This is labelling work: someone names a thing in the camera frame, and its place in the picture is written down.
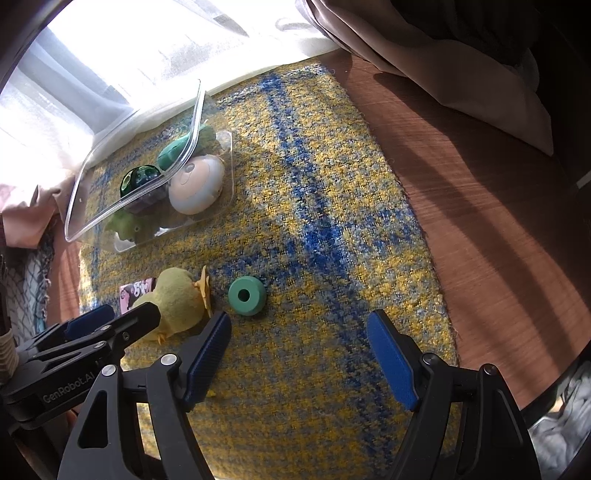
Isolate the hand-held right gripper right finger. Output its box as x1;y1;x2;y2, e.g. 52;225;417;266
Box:
367;308;541;480

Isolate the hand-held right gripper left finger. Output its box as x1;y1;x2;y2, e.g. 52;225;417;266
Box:
60;310;232;480

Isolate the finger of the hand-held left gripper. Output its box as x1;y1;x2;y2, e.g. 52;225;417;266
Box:
18;304;117;352
28;303;163;371

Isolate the pink tissue packet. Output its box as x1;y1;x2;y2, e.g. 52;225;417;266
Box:
119;278;157;317

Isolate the yellow chick plush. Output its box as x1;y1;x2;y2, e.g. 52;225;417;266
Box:
131;265;214;344

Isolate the green ring toy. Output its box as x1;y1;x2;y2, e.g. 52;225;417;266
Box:
228;275;268;318

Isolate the green frog toy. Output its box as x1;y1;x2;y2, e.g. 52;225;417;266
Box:
105;210;162;244

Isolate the clear plastic container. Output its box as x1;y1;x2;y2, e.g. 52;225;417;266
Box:
65;78;236;254

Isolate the green black ball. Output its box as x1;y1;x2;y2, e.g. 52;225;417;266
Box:
119;165;165;200

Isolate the white round device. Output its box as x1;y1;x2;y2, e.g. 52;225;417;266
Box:
167;155;226;215

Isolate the teal star plush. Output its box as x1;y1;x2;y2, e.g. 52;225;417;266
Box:
157;124;218;174

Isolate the checked fringed cloth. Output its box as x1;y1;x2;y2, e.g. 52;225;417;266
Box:
0;222;57;334

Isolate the pink curtain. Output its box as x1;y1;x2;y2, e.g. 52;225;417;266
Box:
0;182;64;251

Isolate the yellow blue plaid mat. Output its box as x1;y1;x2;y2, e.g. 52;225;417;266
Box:
76;62;462;480

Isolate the grey white cloth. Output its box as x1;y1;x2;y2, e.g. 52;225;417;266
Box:
529;374;587;477

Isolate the white sheer curtain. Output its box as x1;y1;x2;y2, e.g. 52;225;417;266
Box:
0;0;345;195

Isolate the beige heavy curtain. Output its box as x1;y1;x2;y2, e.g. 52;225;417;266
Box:
307;0;555;158

